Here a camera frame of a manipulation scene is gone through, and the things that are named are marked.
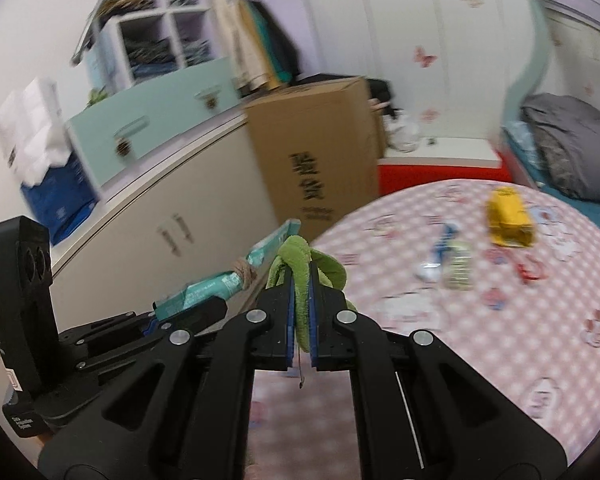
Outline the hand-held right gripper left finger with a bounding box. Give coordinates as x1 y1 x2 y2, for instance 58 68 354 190
37 280 297 480

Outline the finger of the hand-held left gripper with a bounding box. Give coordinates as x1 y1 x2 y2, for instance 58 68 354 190
80 296 229 374
60 311 156 359

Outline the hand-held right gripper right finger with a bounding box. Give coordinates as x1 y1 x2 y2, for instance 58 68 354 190
310 272 568 480

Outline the teal packet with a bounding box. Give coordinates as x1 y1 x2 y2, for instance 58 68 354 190
152 218 303 321

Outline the green cloth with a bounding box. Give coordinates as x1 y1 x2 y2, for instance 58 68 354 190
265 234 361 390

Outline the blue bag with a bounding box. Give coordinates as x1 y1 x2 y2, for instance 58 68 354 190
20 152 98 247

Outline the low white cabinet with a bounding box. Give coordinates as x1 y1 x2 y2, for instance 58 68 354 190
0 110 291 396

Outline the blue and white wrapper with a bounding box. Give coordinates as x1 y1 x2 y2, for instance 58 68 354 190
415 222 456 281

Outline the small pale printed packet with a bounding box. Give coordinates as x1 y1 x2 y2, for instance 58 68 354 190
442 240 473 288

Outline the pink checked printed mat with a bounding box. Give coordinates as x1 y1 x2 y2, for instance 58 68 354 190
250 180 600 480

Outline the cardboard box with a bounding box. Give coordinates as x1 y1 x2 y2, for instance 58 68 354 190
242 76 387 243

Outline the teal drawer unit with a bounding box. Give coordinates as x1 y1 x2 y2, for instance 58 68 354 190
67 56 241 188

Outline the clear plastic bag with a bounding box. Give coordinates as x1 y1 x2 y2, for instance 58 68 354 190
387 110 423 153

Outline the crumpled yellow packet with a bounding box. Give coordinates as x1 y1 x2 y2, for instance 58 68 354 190
486 186 537 248

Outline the row of hanging clothes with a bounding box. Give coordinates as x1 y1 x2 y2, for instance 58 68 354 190
212 0 301 93

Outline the purple white cubby shelf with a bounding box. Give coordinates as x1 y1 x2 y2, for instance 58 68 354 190
95 0 256 91

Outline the braided straw item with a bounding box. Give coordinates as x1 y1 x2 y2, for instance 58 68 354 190
97 0 156 16

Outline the teal bed sheet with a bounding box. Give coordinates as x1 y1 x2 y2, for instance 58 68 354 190
500 125 600 246

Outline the grey pillow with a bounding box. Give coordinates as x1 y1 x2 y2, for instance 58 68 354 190
520 94 600 203

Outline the white wardrobe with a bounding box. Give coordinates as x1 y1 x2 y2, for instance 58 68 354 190
300 0 536 156

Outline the teal bed headboard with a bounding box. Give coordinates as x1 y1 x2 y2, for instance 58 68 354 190
500 0 600 131

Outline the grey metal rail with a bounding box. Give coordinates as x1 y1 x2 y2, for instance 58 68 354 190
71 0 136 66

